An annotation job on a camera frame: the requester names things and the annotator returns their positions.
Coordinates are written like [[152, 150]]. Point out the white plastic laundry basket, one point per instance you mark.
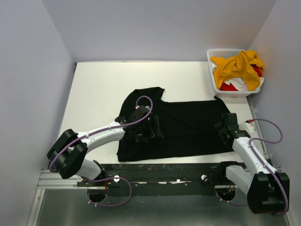
[[226, 53]]

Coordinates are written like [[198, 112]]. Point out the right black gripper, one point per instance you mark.
[[221, 132]]

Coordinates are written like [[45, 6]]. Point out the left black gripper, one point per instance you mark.
[[153, 133]]

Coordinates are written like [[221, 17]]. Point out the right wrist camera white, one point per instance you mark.
[[248, 127]]

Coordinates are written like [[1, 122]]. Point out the red t-shirt in basket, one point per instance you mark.
[[238, 84]]

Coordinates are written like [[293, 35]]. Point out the black t-shirt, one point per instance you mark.
[[189, 128]]

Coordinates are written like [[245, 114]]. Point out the white t-shirt in basket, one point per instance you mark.
[[226, 76]]

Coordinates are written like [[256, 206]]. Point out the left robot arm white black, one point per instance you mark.
[[67, 155]]

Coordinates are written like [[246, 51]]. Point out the black mounting base plate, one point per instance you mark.
[[206, 179]]

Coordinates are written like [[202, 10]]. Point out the yellow t-shirt in basket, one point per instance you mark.
[[246, 66]]

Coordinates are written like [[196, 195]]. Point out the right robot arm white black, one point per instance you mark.
[[266, 189]]

